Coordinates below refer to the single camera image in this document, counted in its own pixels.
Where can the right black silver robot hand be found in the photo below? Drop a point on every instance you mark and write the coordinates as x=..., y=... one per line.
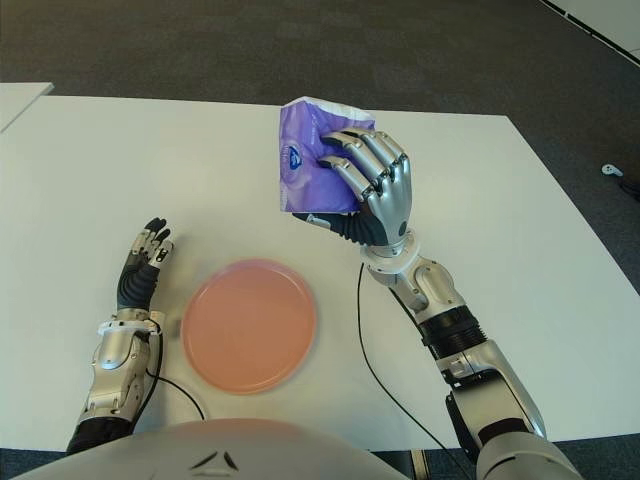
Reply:
x=392, y=195

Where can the white controller on floor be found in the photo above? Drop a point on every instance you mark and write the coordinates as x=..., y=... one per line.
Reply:
x=610, y=170

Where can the white side table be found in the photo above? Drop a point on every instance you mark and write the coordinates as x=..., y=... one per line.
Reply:
x=20, y=100

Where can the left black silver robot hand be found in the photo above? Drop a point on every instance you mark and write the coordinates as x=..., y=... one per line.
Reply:
x=135, y=287

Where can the pink round plate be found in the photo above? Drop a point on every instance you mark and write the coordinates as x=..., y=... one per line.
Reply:
x=249, y=325

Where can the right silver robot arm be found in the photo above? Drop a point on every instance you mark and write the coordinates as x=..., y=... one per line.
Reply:
x=480, y=370

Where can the purple tissue paper pack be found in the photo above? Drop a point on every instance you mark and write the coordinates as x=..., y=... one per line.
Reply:
x=300, y=175

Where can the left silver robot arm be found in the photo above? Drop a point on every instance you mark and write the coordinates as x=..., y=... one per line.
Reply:
x=112, y=355

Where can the grey robot torso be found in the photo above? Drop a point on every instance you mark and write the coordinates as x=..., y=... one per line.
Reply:
x=210, y=450

